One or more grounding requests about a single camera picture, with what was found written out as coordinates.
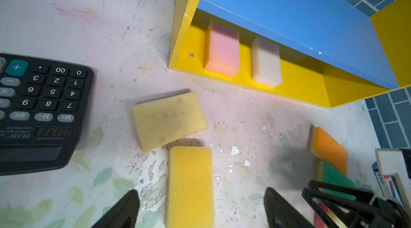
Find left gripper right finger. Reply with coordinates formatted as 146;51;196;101
264;187;313;228

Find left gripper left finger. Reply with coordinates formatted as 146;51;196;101
92;189;140;228

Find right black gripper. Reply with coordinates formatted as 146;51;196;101
302;180;411;228

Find green sponge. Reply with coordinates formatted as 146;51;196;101
316;161;356;188

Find orange sponge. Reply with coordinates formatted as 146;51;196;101
309;127;348;175

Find yellow sponge rectangle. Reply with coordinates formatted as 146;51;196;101
165;146;215;228

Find beige pale pink sponge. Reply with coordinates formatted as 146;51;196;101
251;36;283;88

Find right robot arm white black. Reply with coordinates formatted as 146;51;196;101
302;149;411;228

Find yellow shelf pink blue boards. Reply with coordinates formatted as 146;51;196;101
169;0;411;109

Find smiley face round sponge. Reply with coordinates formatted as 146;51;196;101
313;200;347;228

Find toothpaste box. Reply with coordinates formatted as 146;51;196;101
372;162;402;203

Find pale yellow tan sponge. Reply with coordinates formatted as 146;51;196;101
131;92;208;152

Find black calculator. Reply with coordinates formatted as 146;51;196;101
1;53;94;176

